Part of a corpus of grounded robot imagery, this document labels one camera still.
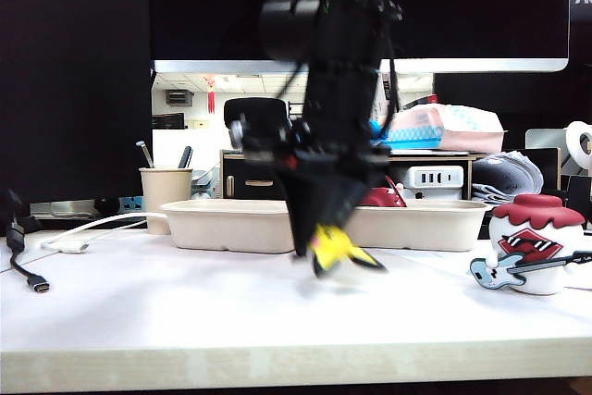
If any silver power strip blue socket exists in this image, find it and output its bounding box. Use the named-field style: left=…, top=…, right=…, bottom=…
left=30, top=195, right=145, bottom=220

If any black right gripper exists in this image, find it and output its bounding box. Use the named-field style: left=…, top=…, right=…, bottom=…
left=272, top=126, right=393, bottom=258

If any white cable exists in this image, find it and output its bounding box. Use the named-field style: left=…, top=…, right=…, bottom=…
left=40, top=212, right=168, bottom=255

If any white tape roll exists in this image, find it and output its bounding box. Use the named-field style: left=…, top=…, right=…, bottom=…
left=566, top=120, right=592, bottom=158

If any yellow black-eared mouse doll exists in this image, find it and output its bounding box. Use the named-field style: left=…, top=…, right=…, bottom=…
left=310, top=223, right=389, bottom=280

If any black drawer wooden handle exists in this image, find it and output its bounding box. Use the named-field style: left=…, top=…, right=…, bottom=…
left=225, top=161, right=288, bottom=201

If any white jar doll blue guitar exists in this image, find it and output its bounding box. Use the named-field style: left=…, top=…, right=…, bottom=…
left=469, top=194, right=592, bottom=297

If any black round knob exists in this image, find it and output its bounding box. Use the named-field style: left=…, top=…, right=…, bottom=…
left=94, top=196, right=120, bottom=216

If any red hanging knot ornament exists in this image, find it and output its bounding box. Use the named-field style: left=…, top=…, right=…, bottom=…
left=204, top=74, right=217, bottom=115

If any silver-bezel computer monitor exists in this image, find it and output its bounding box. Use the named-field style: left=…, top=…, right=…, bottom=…
left=147, top=0, right=571, bottom=121

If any beige paper box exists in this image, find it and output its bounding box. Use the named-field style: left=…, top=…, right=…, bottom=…
left=344, top=197, right=492, bottom=253
left=159, top=199, right=297, bottom=255

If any white jar doll black lettering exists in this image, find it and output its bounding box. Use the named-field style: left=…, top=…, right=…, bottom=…
left=360, top=176, right=408, bottom=208

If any black USB cable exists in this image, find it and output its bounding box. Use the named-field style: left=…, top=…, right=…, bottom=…
left=6, top=191, right=51, bottom=295

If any black partition panel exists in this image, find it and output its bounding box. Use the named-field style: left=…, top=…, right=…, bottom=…
left=0, top=0, right=154, bottom=234

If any black AOC monitor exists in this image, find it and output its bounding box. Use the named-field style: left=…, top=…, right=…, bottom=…
left=569, top=0, right=592, bottom=123

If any flat white box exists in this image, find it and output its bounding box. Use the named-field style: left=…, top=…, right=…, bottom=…
left=406, top=187, right=463, bottom=202

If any white USB power charger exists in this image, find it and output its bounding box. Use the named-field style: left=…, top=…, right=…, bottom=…
left=405, top=166, right=465, bottom=191

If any beige paper cup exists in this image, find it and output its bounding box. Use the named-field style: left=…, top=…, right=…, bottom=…
left=139, top=167, right=194, bottom=236

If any red and white carton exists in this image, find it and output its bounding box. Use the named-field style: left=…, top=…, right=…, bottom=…
left=375, top=72, right=402, bottom=119

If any black office chair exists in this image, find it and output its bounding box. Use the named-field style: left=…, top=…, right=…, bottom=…
left=223, top=97, right=288, bottom=130

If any silver pen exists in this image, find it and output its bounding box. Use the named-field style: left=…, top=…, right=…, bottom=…
left=135, top=140, right=154, bottom=169

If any pink tissue pack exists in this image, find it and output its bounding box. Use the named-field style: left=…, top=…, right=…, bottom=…
left=381, top=104, right=509, bottom=154

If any blue wet wipes pack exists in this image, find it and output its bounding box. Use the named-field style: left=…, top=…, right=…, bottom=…
left=368, top=117, right=394, bottom=150

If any wooden desk organizer shelf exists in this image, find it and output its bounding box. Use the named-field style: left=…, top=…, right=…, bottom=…
left=219, top=149, right=487, bottom=204

